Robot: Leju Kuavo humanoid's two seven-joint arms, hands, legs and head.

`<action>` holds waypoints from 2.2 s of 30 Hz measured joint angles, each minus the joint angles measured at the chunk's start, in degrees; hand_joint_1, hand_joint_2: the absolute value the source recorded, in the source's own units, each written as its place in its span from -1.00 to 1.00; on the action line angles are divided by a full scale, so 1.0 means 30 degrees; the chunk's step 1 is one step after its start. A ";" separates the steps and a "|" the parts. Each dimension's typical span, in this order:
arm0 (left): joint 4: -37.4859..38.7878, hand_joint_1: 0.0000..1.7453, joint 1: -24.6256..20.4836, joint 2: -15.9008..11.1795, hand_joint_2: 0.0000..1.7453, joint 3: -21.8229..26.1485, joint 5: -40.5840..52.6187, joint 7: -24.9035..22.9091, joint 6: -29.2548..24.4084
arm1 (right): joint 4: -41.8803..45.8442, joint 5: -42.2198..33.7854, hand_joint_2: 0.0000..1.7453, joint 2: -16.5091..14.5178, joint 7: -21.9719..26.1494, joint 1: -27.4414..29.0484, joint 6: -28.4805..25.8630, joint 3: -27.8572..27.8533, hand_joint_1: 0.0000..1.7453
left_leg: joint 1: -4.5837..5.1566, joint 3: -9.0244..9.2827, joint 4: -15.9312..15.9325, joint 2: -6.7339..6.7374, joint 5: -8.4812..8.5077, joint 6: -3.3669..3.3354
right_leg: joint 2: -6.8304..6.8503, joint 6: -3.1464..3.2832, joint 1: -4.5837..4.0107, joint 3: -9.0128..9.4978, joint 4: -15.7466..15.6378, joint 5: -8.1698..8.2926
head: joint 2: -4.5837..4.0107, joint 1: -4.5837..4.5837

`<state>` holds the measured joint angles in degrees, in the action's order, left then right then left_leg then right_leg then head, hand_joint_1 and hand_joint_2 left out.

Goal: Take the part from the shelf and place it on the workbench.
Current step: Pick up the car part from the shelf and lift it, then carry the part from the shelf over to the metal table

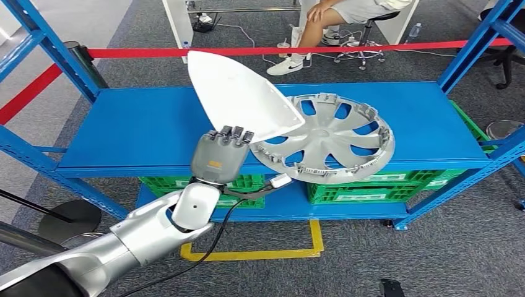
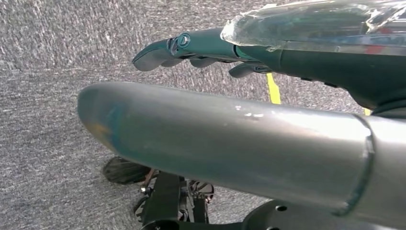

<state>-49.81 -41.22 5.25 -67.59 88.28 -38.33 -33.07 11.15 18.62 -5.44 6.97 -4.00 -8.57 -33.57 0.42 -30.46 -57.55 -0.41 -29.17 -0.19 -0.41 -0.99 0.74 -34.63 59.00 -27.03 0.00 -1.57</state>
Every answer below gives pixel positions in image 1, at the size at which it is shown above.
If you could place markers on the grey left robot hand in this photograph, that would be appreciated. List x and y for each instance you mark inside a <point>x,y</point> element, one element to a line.
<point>219,160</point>

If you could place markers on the white curved plastic part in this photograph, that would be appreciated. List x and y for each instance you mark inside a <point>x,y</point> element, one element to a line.
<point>238,94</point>

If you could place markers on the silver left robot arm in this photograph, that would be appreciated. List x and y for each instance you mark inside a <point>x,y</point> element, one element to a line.
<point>135,242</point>

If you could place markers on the silver wheel hubcap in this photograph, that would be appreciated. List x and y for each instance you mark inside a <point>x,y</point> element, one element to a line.
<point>328,139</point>

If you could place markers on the red barrier belt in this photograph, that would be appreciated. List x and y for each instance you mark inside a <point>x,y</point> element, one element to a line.
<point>28,96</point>
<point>246,51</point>

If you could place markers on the cup with straw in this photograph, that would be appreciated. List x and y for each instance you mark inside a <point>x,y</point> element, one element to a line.
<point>283,47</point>

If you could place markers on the black floor power adapter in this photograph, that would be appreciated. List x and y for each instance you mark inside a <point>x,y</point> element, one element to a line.
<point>205,25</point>

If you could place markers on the black round-base pole stand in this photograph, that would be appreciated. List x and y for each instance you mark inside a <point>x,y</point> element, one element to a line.
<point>69,219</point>

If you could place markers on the person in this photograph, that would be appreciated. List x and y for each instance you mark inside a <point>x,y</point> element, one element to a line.
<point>316,28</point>

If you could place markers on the black stool chrome base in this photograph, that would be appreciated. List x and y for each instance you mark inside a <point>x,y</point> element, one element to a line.
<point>385,15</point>

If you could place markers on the clear water bottle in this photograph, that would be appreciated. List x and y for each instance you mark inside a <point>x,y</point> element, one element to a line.
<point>415,32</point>

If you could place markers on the black office chair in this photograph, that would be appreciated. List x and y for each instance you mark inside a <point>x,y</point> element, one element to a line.
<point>508,61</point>

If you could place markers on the black left camera bracket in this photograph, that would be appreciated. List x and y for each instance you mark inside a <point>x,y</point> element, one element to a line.
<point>246,192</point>

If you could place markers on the black camera bracket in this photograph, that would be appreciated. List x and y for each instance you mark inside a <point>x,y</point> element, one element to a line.
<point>246,192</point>
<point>391,289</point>

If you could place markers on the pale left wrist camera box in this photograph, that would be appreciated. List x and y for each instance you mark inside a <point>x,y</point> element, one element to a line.
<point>281,180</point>

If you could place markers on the black right camera bracket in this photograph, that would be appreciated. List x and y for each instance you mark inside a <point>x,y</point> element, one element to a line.
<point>391,289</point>

